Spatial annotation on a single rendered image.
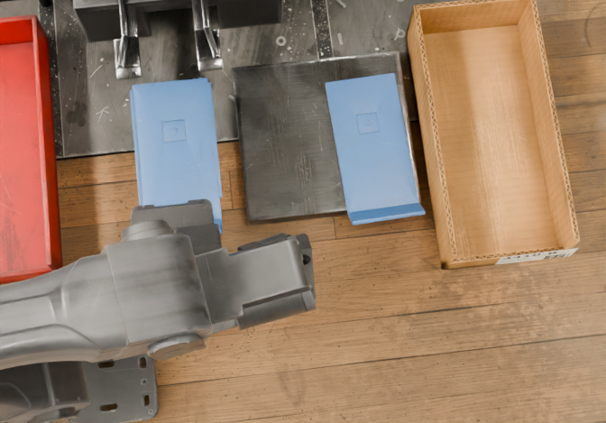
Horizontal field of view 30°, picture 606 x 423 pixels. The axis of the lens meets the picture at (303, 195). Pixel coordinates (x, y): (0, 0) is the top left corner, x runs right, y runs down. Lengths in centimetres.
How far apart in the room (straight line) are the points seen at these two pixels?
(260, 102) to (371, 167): 13
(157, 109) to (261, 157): 12
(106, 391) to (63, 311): 37
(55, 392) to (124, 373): 16
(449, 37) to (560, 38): 12
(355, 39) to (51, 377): 47
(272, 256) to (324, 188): 31
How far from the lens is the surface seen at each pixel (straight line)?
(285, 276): 79
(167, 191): 103
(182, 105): 105
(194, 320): 74
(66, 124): 116
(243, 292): 79
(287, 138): 112
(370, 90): 113
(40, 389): 94
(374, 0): 120
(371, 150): 111
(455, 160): 114
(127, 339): 73
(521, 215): 114
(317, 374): 109
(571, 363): 112
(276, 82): 114
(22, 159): 115
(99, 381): 109
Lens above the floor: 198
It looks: 75 degrees down
